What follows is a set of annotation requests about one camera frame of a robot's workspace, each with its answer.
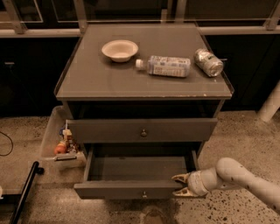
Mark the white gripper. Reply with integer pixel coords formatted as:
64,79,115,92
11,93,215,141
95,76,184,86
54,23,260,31
172,171,209,197

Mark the grey drawer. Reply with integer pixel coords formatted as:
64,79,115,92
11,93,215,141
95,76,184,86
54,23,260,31
74,143,198,200
67,118,217,144

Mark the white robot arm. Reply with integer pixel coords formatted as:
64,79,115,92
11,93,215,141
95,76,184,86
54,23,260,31
172,157,280,214

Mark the grey top drawer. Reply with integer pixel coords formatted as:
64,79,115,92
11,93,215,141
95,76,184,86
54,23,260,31
67,118,217,144

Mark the clear plastic water bottle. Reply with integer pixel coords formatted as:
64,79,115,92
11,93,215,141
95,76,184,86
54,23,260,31
136,55,191,78

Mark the brown snack package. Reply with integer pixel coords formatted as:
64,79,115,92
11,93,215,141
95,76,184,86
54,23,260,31
62,129,79,153

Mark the silver green drink can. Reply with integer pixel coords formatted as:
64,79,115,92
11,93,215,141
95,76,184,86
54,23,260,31
193,48,224,77

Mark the orange fruit toy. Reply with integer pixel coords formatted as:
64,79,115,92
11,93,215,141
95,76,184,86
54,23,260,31
54,142,67,155

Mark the clear plastic storage bin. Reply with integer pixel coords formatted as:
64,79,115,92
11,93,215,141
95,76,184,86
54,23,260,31
40,106,86,170

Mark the white paper bowl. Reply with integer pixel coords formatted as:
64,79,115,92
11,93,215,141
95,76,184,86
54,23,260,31
101,40,138,63

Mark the black metal pole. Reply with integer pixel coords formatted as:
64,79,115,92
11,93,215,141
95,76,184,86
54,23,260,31
9,161,45,224

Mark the metal window railing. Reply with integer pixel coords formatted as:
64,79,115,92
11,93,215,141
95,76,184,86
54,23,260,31
0,0,280,38

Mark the white cylindrical post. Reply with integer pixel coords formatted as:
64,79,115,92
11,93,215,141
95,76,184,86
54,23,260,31
257,81,280,123

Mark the black cable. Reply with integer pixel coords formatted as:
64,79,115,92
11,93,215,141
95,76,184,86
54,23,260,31
0,130,15,157

